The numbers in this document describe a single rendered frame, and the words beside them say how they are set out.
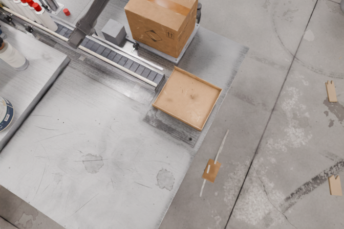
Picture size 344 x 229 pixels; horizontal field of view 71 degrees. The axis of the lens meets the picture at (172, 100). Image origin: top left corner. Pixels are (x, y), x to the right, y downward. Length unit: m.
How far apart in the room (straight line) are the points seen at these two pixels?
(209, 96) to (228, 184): 0.98
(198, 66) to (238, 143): 0.98
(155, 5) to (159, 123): 0.61
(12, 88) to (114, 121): 0.59
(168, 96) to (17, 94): 0.82
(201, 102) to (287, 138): 1.18
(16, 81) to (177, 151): 0.97
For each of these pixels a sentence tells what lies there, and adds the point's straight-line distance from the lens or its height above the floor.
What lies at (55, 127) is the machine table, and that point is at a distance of 1.45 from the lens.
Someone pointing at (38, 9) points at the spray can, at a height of 1.06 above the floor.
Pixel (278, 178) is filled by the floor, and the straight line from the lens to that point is 2.26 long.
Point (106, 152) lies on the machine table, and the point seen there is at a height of 0.83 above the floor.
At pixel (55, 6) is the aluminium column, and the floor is 0.85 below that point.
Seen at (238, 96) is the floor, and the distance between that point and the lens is 2.31.
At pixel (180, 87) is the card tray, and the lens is 1.37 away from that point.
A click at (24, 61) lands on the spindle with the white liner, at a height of 0.92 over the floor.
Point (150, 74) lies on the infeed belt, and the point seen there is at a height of 0.88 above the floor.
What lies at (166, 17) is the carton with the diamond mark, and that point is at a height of 1.12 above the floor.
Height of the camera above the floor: 2.10
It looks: 71 degrees down
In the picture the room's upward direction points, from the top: 2 degrees counter-clockwise
